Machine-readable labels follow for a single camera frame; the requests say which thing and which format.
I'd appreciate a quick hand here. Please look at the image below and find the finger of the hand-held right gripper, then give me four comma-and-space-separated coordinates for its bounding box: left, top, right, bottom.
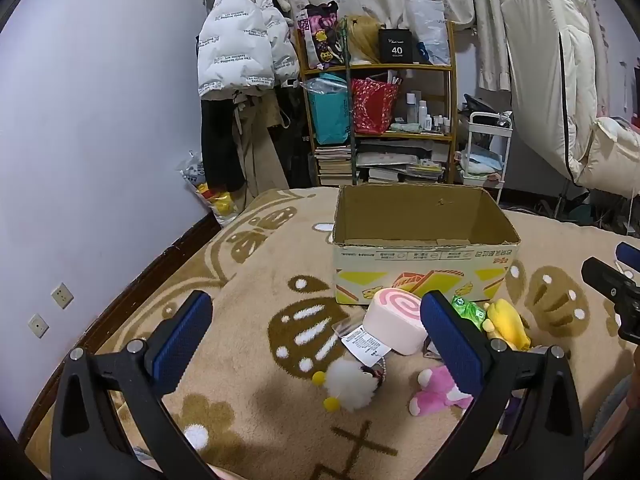
581, 257, 640, 346
615, 242, 640, 276

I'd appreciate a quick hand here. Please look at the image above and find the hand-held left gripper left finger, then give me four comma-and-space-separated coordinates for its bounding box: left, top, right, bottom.
50, 290, 216, 480

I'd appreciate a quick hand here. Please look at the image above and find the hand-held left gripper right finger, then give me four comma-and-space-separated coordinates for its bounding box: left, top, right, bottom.
419, 290, 586, 480

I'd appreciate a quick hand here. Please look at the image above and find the printed cardboard box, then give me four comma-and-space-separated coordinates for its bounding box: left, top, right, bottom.
331, 184, 522, 307

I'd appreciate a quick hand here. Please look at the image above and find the green packet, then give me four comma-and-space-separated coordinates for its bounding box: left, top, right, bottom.
450, 295, 488, 331

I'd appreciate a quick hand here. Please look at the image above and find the pink plush toy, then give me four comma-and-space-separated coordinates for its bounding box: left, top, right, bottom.
409, 364, 475, 417

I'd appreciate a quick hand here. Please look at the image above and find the yellow plush toy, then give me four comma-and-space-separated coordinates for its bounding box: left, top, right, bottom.
482, 299, 532, 352

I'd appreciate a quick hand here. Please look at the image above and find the pink swirl cake plush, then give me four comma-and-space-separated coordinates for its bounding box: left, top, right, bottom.
362, 287, 430, 356

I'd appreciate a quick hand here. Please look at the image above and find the white paper tag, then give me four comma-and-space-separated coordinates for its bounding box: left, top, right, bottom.
331, 316, 392, 368

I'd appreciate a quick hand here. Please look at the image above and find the cream quilt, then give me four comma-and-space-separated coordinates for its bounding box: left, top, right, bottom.
572, 116, 640, 200

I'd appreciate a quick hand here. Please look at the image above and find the white pompom plush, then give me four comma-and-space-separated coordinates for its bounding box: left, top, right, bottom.
311, 357, 388, 413

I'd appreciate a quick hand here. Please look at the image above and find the beige brown patterned blanket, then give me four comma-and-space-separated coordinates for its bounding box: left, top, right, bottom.
20, 186, 640, 480

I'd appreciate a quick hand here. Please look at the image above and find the plastic bag of toys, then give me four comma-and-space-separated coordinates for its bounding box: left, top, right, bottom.
180, 150, 236, 223

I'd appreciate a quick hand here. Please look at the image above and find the white trolley cart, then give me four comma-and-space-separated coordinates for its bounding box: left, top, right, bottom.
457, 110, 515, 206

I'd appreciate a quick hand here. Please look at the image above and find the pile of books and papers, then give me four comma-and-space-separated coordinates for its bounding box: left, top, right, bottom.
356, 139, 451, 185

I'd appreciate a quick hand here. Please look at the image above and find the beige hanging coat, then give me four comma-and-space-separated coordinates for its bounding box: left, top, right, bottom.
232, 90, 291, 211

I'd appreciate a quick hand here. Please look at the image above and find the black hanging garment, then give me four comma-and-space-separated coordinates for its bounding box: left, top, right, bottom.
201, 95, 246, 193

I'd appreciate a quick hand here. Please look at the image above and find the white folded mattress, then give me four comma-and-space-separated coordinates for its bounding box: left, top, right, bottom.
500, 0, 608, 181

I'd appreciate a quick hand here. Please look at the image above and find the stack of books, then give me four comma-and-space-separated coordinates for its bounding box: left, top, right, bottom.
314, 144, 355, 187

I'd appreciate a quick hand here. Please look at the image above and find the wooden shelf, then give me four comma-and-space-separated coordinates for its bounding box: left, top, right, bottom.
295, 20, 458, 186

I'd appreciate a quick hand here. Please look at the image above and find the group of cosmetic bottles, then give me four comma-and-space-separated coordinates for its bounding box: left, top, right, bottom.
400, 91, 453, 133

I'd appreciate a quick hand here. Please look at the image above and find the red patterned bag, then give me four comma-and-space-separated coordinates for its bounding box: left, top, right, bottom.
350, 77, 401, 135

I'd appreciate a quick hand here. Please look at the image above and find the teal bag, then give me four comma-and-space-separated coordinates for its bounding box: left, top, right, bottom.
302, 74, 351, 146

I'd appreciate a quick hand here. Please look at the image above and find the clear plastic bag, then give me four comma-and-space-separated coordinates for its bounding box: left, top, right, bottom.
405, 0, 451, 66

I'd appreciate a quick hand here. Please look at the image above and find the black box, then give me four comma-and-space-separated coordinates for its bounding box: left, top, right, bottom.
377, 27, 420, 65

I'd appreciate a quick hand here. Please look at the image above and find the white puffer jacket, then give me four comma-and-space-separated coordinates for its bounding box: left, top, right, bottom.
196, 0, 301, 102

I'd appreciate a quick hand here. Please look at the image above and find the blonde wig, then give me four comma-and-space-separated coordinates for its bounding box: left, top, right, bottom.
345, 14, 386, 65

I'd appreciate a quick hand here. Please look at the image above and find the black pink printed bag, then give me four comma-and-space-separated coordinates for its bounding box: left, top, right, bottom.
298, 2, 346, 70

